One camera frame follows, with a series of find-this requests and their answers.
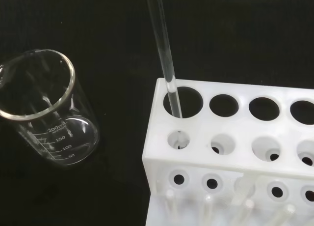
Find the white test tube rack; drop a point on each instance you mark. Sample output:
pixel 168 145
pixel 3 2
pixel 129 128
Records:
pixel 201 127

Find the clear glass beaker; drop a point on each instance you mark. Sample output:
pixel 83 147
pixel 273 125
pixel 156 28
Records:
pixel 73 137

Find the black bench cloth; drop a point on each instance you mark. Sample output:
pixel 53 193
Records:
pixel 73 27

